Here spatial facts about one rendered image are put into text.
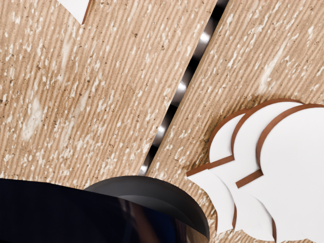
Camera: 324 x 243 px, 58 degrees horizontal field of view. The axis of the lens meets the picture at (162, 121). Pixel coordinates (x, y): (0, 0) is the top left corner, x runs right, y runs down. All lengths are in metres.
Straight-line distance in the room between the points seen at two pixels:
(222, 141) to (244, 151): 0.02
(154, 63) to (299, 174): 0.15
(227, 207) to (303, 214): 0.07
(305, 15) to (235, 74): 0.07
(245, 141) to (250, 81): 0.05
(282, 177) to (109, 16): 0.19
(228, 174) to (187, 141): 0.05
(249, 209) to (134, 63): 0.17
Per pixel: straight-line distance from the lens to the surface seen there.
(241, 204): 0.29
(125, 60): 0.25
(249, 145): 0.25
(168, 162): 0.29
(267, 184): 0.27
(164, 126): 0.29
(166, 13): 0.25
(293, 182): 0.27
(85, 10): 0.24
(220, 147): 0.26
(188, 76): 0.28
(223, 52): 0.26
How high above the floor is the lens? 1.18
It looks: 68 degrees down
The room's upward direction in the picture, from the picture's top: 177 degrees clockwise
